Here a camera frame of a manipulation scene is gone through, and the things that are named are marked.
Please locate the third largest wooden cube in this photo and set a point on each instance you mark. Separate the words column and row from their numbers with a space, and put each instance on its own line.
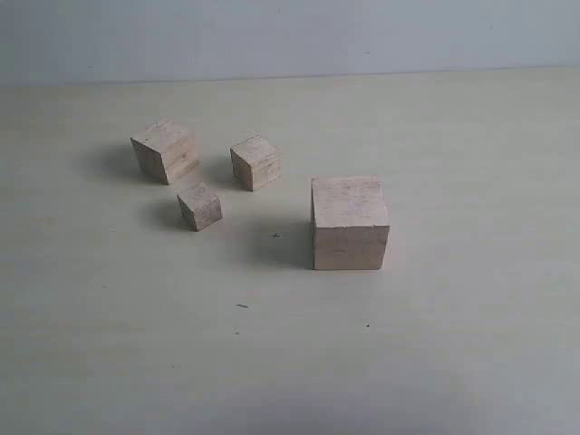
column 255, row 162

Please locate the smallest wooden cube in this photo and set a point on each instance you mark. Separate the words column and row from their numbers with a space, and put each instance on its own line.
column 200, row 206

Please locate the second largest wooden cube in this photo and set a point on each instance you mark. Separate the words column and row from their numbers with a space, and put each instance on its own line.
column 166, row 151

